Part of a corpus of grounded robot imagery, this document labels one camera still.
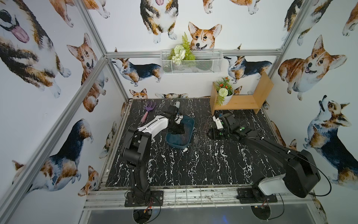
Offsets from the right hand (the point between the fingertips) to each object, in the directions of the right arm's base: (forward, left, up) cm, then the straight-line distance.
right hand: (213, 129), depth 85 cm
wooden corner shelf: (+30, -28, -9) cm, 42 cm away
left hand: (+5, +20, -7) cm, 21 cm away
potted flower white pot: (+26, -10, +8) cm, 28 cm away
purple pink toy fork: (+30, +49, -15) cm, 60 cm away
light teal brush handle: (+33, +25, -14) cm, 44 cm away
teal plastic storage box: (0, +20, -14) cm, 24 cm away
